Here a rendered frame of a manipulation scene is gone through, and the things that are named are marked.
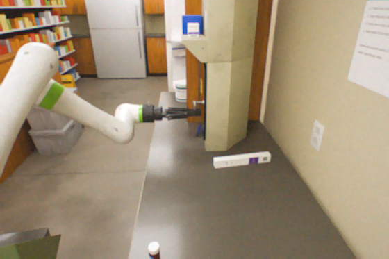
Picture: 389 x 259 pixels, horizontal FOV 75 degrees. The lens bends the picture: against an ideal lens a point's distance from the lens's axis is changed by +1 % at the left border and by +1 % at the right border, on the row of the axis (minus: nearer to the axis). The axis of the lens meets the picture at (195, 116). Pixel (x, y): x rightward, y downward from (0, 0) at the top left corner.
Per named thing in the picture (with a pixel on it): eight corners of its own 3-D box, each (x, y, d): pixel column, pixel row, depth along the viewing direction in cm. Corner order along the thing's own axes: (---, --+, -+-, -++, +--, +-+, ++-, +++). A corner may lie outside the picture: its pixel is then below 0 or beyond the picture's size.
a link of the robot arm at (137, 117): (114, 98, 129) (119, 114, 136) (110, 116, 119) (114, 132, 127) (142, 98, 129) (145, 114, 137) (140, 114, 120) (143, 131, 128)
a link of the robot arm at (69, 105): (68, 82, 105) (55, 97, 110) (58, 99, 97) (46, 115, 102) (140, 123, 124) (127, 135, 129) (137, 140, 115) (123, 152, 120)
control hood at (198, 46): (201, 51, 145) (201, 32, 140) (207, 62, 115) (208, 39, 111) (181, 51, 144) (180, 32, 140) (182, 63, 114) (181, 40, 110)
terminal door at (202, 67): (200, 118, 161) (201, 54, 144) (205, 142, 133) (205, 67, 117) (199, 118, 161) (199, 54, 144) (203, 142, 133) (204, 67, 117)
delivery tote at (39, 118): (83, 110, 345) (78, 87, 331) (64, 130, 290) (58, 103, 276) (51, 111, 342) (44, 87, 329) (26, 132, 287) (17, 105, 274)
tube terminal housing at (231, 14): (239, 123, 165) (249, -8, 134) (252, 150, 135) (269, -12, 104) (201, 124, 164) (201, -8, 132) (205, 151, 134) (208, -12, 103)
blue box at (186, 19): (200, 32, 140) (200, 14, 136) (201, 34, 130) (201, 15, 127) (182, 32, 139) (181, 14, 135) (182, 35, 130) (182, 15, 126)
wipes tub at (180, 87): (191, 96, 214) (191, 79, 208) (192, 101, 202) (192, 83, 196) (176, 96, 213) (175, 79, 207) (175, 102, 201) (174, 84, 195)
